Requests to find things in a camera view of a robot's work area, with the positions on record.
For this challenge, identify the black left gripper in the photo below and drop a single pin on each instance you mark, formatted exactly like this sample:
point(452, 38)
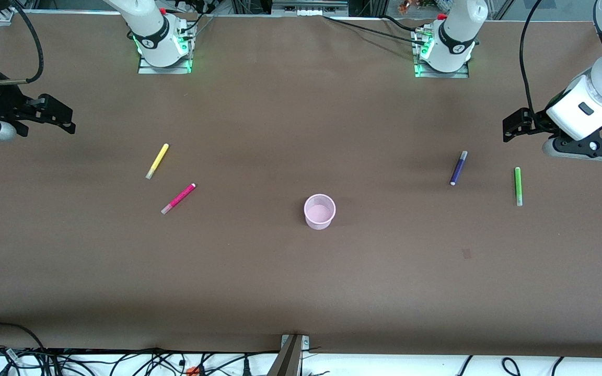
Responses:
point(536, 121)

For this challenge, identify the purple highlighter pen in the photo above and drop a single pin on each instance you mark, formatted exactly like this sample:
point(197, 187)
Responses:
point(458, 168)

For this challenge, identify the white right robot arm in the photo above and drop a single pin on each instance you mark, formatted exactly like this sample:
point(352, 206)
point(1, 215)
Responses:
point(149, 26)

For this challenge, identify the pink pen holder cup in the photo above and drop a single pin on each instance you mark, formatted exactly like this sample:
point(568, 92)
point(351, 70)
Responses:
point(320, 211)

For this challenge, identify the green highlighter pen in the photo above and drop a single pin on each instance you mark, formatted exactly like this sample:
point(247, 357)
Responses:
point(518, 186)

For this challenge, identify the yellow highlighter pen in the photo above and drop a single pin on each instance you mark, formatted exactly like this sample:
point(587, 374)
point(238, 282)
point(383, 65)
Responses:
point(158, 161)

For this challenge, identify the pink highlighter pen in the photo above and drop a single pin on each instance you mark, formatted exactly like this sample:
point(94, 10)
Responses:
point(178, 198)

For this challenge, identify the brown table cover sheet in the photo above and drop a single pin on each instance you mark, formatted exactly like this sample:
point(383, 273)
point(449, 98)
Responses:
point(301, 292)

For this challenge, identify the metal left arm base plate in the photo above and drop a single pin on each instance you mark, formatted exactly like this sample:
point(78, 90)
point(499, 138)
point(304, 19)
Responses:
point(442, 74)

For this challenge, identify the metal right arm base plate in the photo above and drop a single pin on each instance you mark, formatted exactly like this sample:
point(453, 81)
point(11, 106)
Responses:
point(165, 70)

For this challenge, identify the aluminium frame rail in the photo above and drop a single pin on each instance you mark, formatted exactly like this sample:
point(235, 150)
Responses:
point(309, 6)

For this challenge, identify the grey metal camera mount bracket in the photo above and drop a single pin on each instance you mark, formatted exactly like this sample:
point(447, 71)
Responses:
point(289, 357)

